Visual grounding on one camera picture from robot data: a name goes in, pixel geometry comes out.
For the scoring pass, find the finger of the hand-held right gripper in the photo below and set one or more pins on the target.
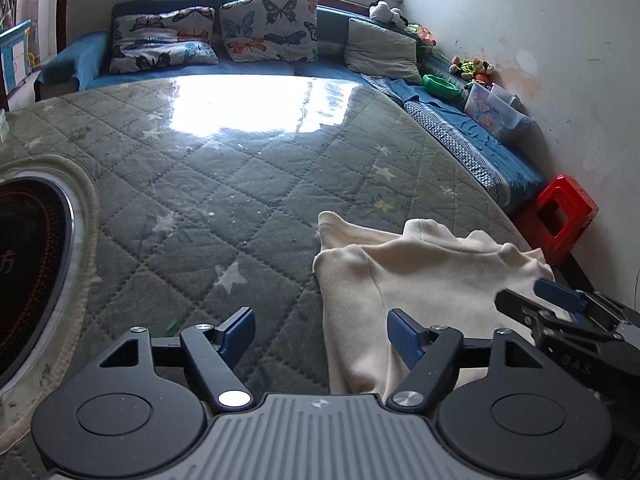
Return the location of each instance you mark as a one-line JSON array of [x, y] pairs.
[[557, 292], [520, 310]]

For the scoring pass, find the brown plush toy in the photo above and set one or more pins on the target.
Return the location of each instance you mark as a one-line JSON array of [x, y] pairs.
[[484, 66]]

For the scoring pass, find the butterfly print pillow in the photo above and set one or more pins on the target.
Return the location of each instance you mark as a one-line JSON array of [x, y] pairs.
[[270, 27], [160, 40]]

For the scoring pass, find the blue white toy cabinet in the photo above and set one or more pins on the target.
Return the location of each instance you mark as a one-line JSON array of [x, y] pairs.
[[15, 55]]

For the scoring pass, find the red plastic stool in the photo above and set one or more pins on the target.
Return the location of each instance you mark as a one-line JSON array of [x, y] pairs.
[[565, 185]]

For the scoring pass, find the dark wooden door frame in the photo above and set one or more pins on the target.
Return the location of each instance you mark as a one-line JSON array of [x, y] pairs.
[[61, 10]]

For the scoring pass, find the tan plush toy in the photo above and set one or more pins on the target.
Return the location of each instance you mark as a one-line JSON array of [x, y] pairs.
[[456, 64]]

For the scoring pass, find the pink plush toy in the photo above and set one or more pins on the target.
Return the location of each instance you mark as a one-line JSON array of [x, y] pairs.
[[425, 35]]

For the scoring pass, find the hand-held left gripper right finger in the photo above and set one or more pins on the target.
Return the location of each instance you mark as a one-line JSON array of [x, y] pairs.
[[405, 335]]

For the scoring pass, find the green plastic basin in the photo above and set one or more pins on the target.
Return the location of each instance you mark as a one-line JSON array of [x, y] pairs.
[[440, 85]]

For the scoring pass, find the grey cushion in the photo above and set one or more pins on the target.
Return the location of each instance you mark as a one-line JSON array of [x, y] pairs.
[[382, 47]]

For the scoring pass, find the round black induction cooktop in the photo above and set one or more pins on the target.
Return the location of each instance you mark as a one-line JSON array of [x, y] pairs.
[[30, 270]]

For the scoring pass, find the blue corner sofa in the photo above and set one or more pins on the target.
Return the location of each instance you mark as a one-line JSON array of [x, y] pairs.
[[75, 55]]

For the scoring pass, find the grey quilted table cover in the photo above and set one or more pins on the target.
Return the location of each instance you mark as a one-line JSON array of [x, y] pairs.
[[225, 185]]

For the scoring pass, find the green plush toy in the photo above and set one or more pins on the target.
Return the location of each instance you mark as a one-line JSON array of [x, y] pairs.
[[470, 70]]

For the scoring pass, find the panda plush toy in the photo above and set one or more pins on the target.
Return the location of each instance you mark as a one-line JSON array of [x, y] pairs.
[[382, 10]]

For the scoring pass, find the cream knit sweater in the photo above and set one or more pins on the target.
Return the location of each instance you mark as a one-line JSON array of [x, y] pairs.
[[440, 270]]

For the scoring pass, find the clear plastic storage box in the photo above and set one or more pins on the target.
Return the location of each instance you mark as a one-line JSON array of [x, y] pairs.
[[492, 112]]

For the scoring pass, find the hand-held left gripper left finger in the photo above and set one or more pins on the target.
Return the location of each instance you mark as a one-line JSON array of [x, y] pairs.
[[237, 332]]

